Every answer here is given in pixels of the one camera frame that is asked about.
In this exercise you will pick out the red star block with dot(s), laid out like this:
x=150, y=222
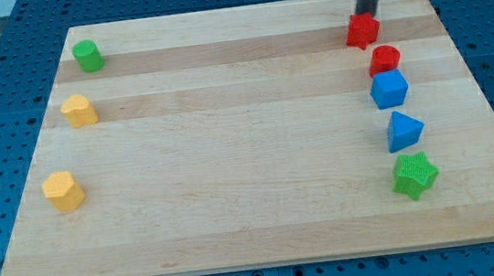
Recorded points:
x=362, y=31

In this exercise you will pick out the wooden board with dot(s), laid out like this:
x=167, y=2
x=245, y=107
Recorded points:
x=246, y=138

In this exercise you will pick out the blue triangle block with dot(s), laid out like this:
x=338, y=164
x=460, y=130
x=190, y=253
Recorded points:
x=403, y=131

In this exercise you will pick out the yellow heart block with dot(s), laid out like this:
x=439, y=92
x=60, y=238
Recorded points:
x=78, y=111

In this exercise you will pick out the green cylinder block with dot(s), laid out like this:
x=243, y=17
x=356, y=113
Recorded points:
x=88, y=56

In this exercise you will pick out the red cylinder block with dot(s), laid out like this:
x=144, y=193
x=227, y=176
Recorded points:
x=383, y=59

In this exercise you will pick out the yellow hexagon block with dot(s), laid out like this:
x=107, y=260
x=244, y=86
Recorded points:
x=62, y=191

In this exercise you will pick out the green star block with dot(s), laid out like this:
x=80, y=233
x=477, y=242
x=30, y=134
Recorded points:
x=413, y=174

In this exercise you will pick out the blue cube block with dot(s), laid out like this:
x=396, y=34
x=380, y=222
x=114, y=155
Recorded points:
x=389, y=89

